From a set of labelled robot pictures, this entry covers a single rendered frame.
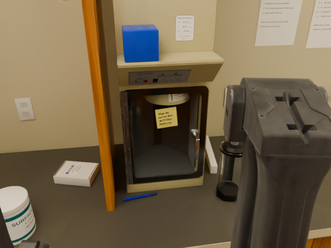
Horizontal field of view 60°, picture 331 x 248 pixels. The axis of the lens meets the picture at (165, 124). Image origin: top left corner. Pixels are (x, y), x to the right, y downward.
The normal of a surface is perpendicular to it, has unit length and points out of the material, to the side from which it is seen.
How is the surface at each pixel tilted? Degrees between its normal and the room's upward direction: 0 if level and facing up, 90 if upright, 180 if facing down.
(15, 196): 0
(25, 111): 90
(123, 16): 90
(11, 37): 90
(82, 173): 0
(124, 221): 0
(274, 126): 13
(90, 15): 90
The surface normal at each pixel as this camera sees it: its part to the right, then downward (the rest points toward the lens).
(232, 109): -0.06, 0.44
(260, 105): -0.02, -0.77
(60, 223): 0.00, -0.89
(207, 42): 0.16, 0.45
